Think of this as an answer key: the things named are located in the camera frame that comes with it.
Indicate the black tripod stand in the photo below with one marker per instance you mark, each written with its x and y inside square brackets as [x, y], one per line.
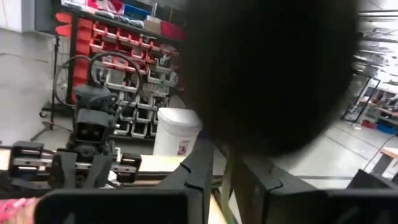
[54, 77]

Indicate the red artificial flower bunch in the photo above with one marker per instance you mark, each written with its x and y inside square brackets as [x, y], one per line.
[267, 77]

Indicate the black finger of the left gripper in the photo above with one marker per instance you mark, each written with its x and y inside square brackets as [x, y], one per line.
[98, 169]
[63, 171]

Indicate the white plastic bin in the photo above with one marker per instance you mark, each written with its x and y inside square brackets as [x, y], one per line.
[175, 130]

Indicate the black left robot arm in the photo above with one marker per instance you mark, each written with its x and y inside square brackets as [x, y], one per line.
[93, 96]

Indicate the rack of red parts bins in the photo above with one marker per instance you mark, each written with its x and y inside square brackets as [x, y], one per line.
[124, 40]

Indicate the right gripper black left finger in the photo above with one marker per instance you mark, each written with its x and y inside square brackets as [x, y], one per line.
[200, 174]

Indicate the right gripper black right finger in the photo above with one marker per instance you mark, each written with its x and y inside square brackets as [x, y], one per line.
[255, 186]

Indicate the pink artificial flower bunch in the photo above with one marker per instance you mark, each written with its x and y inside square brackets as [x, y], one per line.
[15, 211]

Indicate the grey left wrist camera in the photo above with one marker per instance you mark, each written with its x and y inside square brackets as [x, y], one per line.
[90, 132]

